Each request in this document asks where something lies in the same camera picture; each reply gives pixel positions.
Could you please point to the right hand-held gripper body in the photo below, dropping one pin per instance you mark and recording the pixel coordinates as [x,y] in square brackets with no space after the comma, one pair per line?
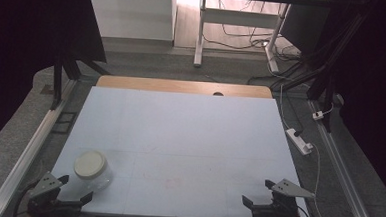
[284,203]

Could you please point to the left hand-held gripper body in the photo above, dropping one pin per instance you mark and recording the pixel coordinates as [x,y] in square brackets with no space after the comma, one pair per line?
[45,183]

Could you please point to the clear glass jar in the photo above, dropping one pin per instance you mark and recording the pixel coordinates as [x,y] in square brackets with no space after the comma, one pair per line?
[102,180]

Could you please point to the cream round jar lid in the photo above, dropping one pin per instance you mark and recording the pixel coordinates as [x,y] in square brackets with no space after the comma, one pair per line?
[89,164]

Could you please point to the white power strip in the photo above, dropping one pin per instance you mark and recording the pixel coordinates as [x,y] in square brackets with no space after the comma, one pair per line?
[299,141]

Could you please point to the black plug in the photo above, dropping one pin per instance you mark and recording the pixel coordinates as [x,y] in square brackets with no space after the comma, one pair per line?
[298,132]

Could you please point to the small white adapter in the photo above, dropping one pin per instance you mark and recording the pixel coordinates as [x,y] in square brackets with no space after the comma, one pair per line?
[318,115]

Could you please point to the pale blue table board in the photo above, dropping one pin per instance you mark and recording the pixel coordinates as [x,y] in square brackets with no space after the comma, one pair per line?
[186,141]

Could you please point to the black metal stand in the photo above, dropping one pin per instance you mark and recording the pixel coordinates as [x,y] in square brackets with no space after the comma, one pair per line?
[58,78]
[330,62]

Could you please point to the black curtain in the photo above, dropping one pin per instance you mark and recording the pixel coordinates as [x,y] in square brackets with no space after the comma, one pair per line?
[24,46]
[376,81]

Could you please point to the wooden table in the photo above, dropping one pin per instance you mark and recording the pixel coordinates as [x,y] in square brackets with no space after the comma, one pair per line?
[168,86]

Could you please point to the aluminium rail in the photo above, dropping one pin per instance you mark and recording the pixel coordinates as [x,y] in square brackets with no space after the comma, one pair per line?
[28,150]
[341,173]

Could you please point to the black rectangular floor frame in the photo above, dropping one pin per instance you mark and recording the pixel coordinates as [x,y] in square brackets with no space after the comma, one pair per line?
[64,122]

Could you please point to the white desk frame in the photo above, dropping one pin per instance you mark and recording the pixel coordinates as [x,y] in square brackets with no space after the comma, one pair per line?
[239,18]

